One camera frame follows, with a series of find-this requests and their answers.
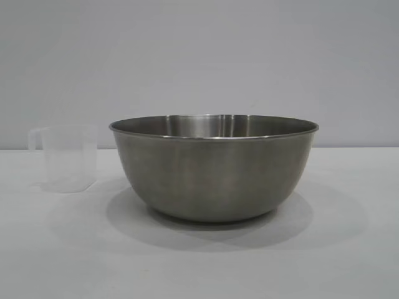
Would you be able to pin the stainless steel mixing bowl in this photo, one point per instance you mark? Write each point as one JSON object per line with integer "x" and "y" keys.
{"x": 212, "y": 168}

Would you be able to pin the translucent plastic measuring cup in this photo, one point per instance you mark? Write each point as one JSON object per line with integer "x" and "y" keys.
{"x": 71, "y": 155}

